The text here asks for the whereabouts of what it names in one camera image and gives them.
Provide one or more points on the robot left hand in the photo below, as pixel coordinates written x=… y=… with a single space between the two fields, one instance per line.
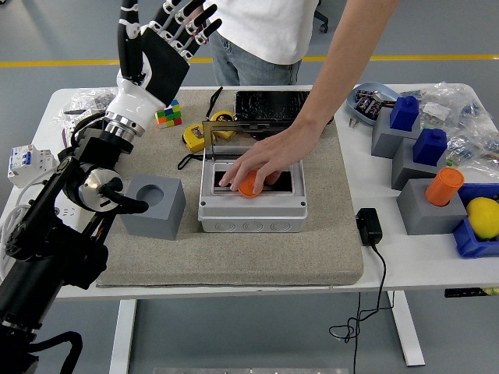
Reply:
x=134 y=97

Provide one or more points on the person's left hand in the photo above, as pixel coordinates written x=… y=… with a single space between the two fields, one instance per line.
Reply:
x=280 y=152

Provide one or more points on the orange cylinder battery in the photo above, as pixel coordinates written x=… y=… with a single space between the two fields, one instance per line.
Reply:
x=249 y=189
x=444 y=187

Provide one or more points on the smoky transparent box lid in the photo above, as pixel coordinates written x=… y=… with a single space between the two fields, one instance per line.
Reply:
x=207 y=134

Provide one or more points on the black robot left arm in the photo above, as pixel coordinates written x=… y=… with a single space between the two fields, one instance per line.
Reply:
x=39 y=249

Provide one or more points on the person's left forearm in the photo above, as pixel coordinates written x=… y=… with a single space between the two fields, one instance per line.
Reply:
x=343 y=66

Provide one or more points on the grey electrical junction box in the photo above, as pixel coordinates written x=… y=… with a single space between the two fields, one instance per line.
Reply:
x=253 y=218

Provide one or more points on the large colourful puzzle cube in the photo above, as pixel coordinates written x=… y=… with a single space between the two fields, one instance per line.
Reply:
x=171 y=117

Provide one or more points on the clear bag of screws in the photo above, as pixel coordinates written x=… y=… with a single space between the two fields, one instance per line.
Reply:
x=89 y=99

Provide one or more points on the black textured tray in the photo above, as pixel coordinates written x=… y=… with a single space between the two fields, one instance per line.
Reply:
x=265 y=105

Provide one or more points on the yellow tape measure 5m label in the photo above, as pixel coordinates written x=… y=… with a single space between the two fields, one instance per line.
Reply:
x=222 y=117

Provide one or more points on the yellow tape measure picture label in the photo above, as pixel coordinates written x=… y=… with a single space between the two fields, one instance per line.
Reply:
x=193 y=138

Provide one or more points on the small metal clip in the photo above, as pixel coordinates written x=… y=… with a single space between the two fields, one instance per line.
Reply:
x=353 y=123

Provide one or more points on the light blue bowl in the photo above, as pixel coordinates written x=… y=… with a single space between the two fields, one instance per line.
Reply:
x=360 y=117

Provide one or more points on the purple foil packet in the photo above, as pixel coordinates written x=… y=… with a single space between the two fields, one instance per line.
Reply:
x=375 y=109
x=363 y=103

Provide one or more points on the grey cube holder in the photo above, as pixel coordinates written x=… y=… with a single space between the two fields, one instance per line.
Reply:
x=384 y=140
x=163 y=222
x=405 y=171
x=425 y=218

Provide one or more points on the beige fabric mat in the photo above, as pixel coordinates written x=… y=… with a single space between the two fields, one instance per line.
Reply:
x=234 y=257

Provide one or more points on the silver metal piece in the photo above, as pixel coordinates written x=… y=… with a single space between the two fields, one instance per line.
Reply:
x=384 y=97

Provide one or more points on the black power adapter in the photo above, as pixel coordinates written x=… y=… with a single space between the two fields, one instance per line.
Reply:
x=369 y=228

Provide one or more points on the white circuit breaker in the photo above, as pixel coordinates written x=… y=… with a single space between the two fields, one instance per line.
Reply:
x=27 y=163

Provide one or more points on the blue block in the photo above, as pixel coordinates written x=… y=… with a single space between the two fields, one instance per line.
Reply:
x=429 y=148
x=403 y=115

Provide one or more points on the clear bag of parts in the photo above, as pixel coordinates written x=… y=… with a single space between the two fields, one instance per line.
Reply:
x=471 y=148
x=448 y=97

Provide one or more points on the blue storage bin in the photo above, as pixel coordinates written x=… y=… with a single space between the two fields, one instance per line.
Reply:
x=473 y=245

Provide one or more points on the yellow lemon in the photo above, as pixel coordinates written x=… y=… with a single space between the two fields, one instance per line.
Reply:
x=485 y=218

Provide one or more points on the white table leg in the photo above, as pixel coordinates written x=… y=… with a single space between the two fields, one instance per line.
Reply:
x=122 y=335
x=407 y=331

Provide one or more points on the black desk control panel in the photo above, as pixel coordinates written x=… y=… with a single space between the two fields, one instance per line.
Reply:
x=460 y=292

